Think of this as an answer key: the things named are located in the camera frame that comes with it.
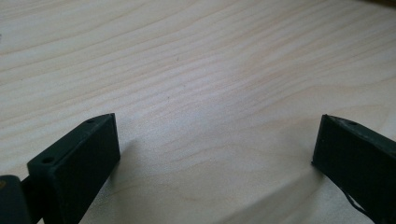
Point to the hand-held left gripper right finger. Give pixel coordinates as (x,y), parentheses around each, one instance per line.
(358,161)

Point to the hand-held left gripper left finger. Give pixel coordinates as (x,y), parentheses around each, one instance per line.
(74,168)

